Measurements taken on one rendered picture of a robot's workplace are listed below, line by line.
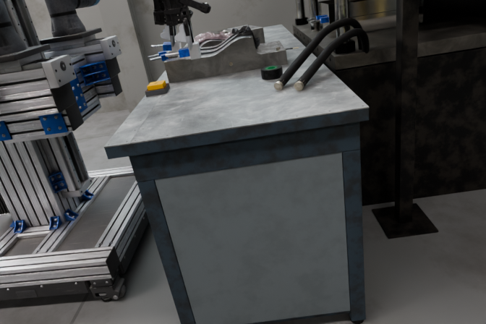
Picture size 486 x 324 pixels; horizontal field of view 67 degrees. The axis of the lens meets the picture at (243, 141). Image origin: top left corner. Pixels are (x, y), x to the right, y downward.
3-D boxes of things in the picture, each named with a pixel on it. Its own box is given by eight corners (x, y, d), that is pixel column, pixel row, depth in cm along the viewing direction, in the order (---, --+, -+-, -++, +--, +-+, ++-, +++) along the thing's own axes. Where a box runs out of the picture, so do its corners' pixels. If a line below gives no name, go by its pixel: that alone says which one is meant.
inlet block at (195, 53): (165, 64, 139) (162, 49, 137) (168, 61, 143) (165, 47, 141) (200, 58, 138) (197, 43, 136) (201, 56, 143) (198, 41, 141)
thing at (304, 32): (335, 70, 161) (334, 56, 159) (293, 32, 280) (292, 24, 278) (532, 39, 157) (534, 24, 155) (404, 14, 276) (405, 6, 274)
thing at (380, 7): (330, 37, 201) (327, 4, 194) (320, 32, 226) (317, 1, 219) (423, 22, 199) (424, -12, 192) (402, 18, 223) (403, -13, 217)
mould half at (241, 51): (168, 83, 155) (160, 50, 149) (178, 69, 178) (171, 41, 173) (287, 64, 152) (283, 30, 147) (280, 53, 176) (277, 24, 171)
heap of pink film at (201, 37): (191, 51, 185) (187, 35, 182) (185, 48, 201) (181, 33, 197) (239, 41, 191) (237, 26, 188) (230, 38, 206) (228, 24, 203)
